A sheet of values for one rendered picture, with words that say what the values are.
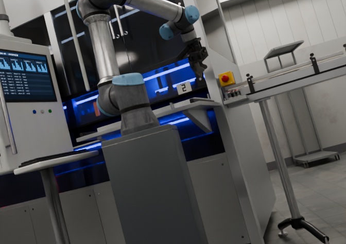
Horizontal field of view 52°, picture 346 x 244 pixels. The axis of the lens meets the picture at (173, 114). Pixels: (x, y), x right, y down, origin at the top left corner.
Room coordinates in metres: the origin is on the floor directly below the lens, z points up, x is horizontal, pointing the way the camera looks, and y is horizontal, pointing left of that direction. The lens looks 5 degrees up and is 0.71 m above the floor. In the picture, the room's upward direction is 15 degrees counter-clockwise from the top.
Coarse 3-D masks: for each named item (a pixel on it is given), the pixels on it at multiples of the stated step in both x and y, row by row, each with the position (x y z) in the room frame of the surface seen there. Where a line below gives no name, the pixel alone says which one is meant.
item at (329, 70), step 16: (304, 64) 1.96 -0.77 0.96; (320, 64) 1.91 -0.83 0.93; (336, 64) 1.88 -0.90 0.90; (256, 80) 2.05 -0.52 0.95; (272, 80) 2.00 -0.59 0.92; (288, 80) 1.97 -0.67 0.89; (304, 80) 1.94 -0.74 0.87; (320, 80) 1.92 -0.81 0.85; (224, 96) 2.10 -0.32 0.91; (256, 96) 2.03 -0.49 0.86
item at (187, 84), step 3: (180, 84) 2.06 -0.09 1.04; (186, 84) 2.05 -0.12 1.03; (189, 84) 2.05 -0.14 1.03; (177, 87) 2.07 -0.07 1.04; (180, 87) 2.07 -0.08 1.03; (183, 87) 2.06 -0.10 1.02; (186, 87) 2.05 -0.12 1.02; (189, 87) 2.05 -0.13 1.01; (180, 90) 2.07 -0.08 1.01; (186, 90) 2.05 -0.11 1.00; (189, 90) 2.05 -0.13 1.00; (180, 93) 2.07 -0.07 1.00; (183, 93) 2.06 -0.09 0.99
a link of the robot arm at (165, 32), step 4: (164, 24) 1.64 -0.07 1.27; (168, 24) 1.63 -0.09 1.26; (172, 24) 1.60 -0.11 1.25; (160, 28) 1.64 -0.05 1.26; (164, 28) 1.62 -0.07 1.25; (168, 28) 1.62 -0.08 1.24; (172, 28) 1.62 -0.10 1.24; (176, 28) 1.61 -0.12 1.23; (160, 32) 1.66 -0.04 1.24; (164, 32) 1.64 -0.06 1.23; (168, 32) 1.62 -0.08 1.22; (172, 32) 1.63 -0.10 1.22; (176, 32) 1.64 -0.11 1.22; (180, 32) 1.70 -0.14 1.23; (164, 36) 1.65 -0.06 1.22; (168, 36) 1.64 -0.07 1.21; (172, 36) 1.65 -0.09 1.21
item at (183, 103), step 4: (184, 100) 1.77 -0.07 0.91; (188, 100) 1.76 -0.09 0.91; (172, 104) 1.79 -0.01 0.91; (176, 104) 1.79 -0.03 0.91; (180, 104) 1.78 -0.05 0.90; (184, 104) 1.77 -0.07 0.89; (160, 108) 1.82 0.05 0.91; (164, 108) 1.81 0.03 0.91; (168, 108) 1.80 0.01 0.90; (156, 112) 1.83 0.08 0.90; (160, 112) 1.82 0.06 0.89
